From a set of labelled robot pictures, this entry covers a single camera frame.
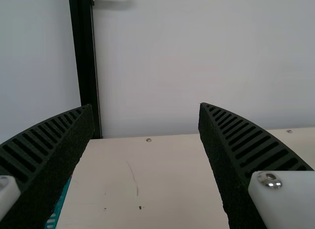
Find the teal shopping basket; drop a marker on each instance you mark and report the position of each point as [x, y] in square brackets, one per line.
[57, 211]

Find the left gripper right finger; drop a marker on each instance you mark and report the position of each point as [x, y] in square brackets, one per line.
[236, 165]

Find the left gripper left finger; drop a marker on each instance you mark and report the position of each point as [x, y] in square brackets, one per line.
[41, 170]

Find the black post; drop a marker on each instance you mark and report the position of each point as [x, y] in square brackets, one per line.
[85, 66]

